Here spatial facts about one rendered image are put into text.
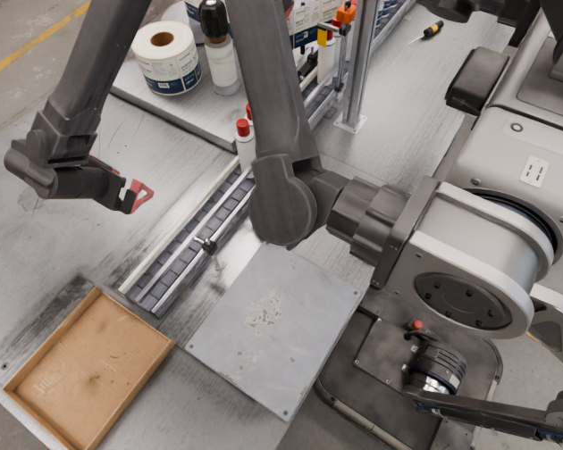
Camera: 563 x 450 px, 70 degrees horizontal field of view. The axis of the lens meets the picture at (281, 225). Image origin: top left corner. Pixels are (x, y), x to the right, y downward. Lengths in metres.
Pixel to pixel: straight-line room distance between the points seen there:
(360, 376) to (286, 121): 1.30
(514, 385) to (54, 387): 1.71
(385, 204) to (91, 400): 0.88
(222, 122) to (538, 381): 1.66
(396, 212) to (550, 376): 1.78
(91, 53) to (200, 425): 0.78
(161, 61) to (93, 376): 0.93
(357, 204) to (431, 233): 0.08
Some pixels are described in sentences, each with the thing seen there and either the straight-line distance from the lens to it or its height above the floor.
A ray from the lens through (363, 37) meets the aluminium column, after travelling 1.19.
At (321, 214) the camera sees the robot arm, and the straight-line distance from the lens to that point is 0.43.
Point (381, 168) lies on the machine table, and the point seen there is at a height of 0.83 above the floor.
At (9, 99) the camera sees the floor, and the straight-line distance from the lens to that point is 3.37.
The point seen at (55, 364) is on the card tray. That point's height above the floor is 0.83.
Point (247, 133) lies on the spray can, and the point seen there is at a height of 1.06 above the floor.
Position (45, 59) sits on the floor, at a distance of 3.58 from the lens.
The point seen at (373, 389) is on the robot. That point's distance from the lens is 1.63.
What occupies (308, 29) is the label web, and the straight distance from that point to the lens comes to 1.55.
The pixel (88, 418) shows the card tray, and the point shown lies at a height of 0.83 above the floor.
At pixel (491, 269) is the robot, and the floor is 1.51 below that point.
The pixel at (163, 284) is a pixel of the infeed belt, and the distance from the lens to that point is 1.09.
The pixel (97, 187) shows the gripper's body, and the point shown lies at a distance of 0.78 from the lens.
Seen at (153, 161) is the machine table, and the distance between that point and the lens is 1.38.
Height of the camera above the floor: 1.83
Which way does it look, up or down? 59 degrees down
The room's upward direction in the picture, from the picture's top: 4 degrees counter-clockwise
